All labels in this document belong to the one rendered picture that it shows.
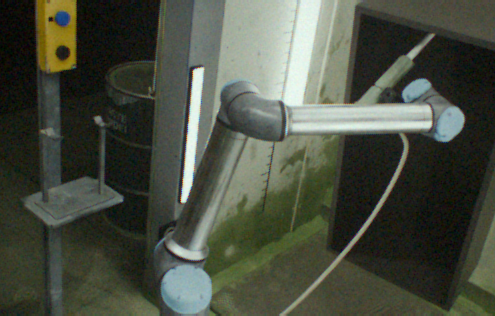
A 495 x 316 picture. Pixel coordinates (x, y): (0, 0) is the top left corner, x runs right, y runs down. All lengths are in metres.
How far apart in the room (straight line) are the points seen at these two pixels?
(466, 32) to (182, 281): 1.19
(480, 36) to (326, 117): 0.65
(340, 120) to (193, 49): 0.92
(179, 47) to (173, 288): 1.03
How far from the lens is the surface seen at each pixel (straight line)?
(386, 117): 1.73
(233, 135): 1.74
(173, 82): 2.51
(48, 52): 2.20
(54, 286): 2.79
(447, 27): 2.12
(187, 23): 2.40
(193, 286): 1.83
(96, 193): 2.45
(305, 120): 1.64
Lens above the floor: 2.07
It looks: 27 degrees down
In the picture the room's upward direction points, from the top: 8 degrees clockwise
